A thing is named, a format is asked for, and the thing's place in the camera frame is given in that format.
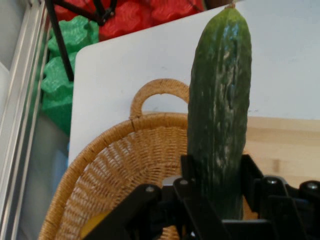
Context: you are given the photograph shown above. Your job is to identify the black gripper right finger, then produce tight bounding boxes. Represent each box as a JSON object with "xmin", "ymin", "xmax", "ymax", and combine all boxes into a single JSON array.
[{"xmin": 239, "ymin": 154, "xmax": 320, "ymax": 240}]

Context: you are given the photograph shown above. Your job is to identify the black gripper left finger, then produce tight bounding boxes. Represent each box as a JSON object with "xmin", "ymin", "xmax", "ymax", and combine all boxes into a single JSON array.
[{"xmin": 84, "ymin": 154, "xmax": 223, "ymax": 240}]

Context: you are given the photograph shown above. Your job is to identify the dark green cucumber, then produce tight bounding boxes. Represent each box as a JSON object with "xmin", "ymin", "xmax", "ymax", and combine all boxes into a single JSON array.
[{"xmin": 186, "ymin": 6, "xmax": 253, "ymax": 221}]

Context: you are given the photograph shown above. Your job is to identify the yellow bell pepper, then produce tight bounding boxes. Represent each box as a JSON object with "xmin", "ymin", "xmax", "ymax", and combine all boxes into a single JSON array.
[{"xmin": 79, "ymin": 211, "xmax": 111, "ymax": 239}]

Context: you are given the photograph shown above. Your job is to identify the woven wicker basket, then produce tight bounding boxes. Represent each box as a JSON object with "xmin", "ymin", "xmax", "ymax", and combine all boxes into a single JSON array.
[{"xmin": 37, "ymin": 78, "xmax": 251, "ymax": 240}]

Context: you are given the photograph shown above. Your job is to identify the wooden cutting board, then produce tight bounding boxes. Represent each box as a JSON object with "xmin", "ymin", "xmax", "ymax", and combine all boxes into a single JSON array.
[{"xmin": 142, "ymin": 111, "xmax": 320, "ymax": 221}]

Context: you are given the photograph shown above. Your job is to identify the green foam blocks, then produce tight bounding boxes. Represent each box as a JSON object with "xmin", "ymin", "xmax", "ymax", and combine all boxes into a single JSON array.
[{"xmin": 40, "ymin": 14, "xmax": 101, "ymax": 137}]

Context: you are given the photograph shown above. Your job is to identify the black tripod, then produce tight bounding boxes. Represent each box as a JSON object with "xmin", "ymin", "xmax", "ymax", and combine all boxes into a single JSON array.
[{"xmin": 44, "ymin": 0, "xmax": 118, "ymax": 83}]

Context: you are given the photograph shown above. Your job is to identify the red foam blocks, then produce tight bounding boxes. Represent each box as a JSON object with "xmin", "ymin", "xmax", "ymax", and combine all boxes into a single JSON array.
[{"xmin": 53, "ymin": 0, "xmax": 208, "ymax": 43}]

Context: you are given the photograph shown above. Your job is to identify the aluminium wall rail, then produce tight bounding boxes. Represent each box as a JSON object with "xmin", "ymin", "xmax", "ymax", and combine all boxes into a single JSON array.
[{"xmin": 0, "ymin": 0, "xmax": 52, "ymax": 240}]

